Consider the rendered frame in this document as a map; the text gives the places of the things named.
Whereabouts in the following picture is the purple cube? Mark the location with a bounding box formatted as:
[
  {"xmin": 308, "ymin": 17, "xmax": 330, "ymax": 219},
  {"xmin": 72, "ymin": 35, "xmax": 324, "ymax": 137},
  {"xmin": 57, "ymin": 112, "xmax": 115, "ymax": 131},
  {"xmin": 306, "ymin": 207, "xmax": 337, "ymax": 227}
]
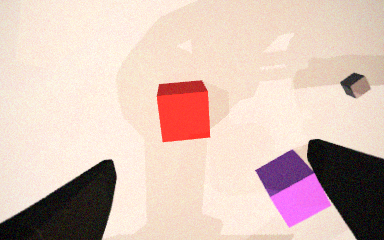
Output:
[{"xmin": 255, "ymin": 149, "xmax": 331, "ymax": 228}]

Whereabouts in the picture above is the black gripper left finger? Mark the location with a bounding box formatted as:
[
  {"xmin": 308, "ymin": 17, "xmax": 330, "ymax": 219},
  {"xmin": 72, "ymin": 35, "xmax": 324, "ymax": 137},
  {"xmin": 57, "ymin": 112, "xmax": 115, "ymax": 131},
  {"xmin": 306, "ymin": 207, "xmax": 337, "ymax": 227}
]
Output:
[{"xmin": 0, "ymin": 159, "xmax": 117, "ymax": 240}]

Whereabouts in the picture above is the red block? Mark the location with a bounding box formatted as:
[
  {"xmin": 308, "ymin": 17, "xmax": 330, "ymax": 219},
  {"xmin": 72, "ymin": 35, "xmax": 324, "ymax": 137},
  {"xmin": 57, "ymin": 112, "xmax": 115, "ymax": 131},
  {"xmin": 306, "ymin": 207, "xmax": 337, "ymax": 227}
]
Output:
[{"xmin": 157, "ymin": 80, "xmax": 210, "ymax": 142}]

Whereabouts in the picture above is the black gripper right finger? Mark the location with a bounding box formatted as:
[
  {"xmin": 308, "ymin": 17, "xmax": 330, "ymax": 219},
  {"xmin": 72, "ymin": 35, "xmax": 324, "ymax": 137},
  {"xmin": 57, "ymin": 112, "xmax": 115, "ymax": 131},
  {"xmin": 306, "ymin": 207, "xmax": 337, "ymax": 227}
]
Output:
[{"xmin": 307, "ymin": 139, "xmax": 384, "ymax": 240}]

